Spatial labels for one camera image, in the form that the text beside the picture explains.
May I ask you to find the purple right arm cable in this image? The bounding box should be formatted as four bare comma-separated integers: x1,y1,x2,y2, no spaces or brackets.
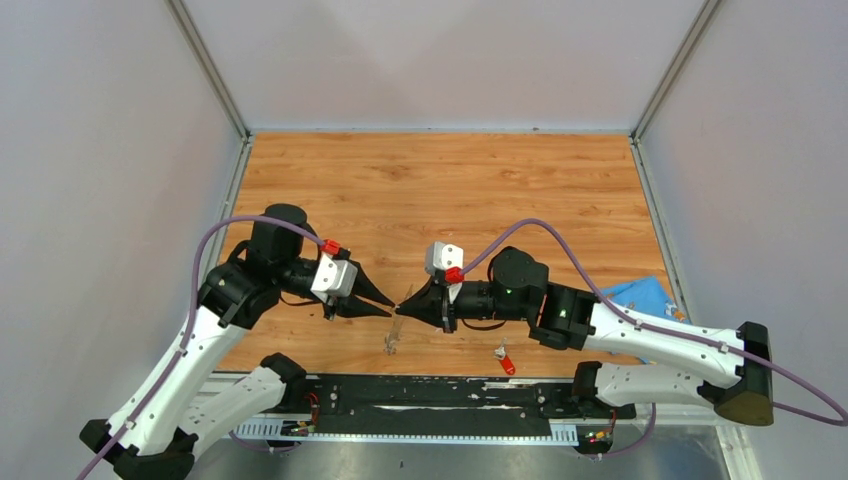
445,218,848,460

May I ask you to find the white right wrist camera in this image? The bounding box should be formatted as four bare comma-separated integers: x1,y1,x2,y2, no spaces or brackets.
424,241,464,276

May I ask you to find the aluminium rail base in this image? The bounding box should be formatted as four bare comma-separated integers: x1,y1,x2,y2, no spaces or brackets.
119,370,763,480

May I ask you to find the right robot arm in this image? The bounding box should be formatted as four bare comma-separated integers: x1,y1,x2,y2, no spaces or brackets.
396,242,774,427

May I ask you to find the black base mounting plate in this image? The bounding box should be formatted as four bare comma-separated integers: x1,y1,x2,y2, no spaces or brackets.
269,374,636,437

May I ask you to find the metal key organizer plate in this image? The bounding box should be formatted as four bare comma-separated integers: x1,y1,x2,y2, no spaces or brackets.
383,312,406,356

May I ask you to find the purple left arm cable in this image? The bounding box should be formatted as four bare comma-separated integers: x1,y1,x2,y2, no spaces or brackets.
76,215,342,480

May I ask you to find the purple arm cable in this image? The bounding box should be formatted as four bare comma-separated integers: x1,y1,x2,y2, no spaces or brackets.
76,215,342,480
445,218,848,460

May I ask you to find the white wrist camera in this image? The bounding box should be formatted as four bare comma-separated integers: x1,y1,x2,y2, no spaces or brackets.
310,253,359,302
424,241,464,276

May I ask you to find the blue cloth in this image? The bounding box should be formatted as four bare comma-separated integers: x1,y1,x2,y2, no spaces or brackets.
601,276,691,324

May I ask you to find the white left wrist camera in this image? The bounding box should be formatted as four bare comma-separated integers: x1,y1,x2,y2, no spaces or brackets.
310,253,359,302

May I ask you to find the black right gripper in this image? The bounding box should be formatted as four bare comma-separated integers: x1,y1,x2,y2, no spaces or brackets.
395,277,531,335

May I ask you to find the silver key with red tag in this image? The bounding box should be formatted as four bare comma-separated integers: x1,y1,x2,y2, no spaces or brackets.
493,337,516,376

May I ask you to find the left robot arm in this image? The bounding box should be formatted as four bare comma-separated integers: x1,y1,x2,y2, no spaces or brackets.
80,204,392,479

